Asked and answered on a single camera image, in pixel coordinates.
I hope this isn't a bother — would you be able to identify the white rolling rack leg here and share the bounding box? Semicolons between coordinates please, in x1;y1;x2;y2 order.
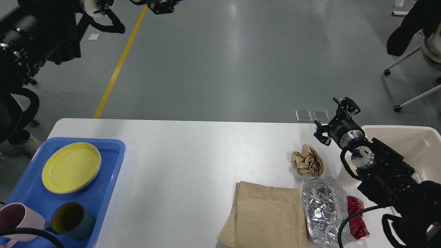
29;77;40;127

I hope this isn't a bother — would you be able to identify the floor outlet cover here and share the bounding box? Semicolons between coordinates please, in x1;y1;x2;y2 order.
313;110;330;123
295;110;313;122

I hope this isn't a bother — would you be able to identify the brown paper bag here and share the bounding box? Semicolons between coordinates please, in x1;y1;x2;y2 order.
217;182;308;248

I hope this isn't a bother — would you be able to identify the right floor outlet cover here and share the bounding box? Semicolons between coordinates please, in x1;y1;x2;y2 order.
313;110;330;123

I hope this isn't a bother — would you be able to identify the crumpled brown paper ball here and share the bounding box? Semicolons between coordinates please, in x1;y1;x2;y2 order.
291;143;324;177

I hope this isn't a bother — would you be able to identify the dark teal mug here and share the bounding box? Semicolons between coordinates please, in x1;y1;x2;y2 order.
44;201;96;240

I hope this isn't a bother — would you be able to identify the crumpled silver foil bag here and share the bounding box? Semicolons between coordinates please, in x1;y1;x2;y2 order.
301;176;348;248

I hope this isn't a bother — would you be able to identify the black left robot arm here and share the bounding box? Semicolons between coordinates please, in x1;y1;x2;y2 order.
1;0;125;142

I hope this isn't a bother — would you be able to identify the pink plate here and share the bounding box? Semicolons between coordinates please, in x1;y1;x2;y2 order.
60;150;101;194

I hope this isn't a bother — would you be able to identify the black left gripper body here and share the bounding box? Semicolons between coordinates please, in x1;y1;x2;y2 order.
130;0;181;15

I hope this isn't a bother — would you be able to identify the person's foot in shoe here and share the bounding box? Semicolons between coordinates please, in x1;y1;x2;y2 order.
7;129;42;157

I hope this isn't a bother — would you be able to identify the white office chair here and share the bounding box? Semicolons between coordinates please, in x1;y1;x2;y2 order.
384;25;441;112

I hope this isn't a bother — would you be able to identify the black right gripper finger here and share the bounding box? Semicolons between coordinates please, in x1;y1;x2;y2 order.
314;121;332;146
332;97;361;121

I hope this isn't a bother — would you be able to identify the red snack wrapper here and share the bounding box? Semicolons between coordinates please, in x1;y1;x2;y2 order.
347;196;370;240

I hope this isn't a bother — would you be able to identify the left floor outlet cover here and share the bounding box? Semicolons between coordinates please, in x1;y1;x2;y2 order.
295;110;313;122

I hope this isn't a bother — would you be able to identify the pink mug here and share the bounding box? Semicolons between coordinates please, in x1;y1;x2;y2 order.
0;203;45;248

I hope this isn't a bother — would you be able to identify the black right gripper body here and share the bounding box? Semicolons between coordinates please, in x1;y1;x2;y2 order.
329;119;365;149

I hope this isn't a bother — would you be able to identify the blue plastic tray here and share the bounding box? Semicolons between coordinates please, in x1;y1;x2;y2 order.
6;137;125;248

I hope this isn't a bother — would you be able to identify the white plastic bin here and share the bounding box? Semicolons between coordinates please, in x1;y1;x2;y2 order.
337;125;441;193

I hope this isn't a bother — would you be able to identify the yellow plate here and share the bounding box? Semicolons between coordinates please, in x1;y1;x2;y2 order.
41;142;101;194

